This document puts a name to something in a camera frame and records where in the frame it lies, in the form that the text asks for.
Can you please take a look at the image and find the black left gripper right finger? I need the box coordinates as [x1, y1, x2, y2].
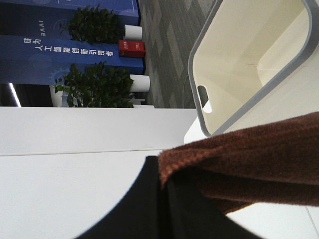
[166, 178, 260, 239]

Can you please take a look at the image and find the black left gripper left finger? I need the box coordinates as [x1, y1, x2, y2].
[78, 156, 173, 239]

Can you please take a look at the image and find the brown towel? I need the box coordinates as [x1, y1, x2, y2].
[158, 112, 319, 213]

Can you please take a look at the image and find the lower potted plant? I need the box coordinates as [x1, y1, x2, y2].
[54, 62, 151, 108]

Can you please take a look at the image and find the potted plant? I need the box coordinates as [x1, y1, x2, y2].
[54, 62, 151, 108]
[60, 5, 143, 44]

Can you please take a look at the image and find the cream storage bin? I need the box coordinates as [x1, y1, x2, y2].
[188, 0, 319, 137]

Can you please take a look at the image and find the red box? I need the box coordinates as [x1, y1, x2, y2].
[118, 40, 146, 58]

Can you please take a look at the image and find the upper potted plant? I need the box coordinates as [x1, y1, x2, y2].
[60, 5, 143, 44]

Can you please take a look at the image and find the blue banner wall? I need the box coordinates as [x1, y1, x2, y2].
[0, 0, 145, 85]

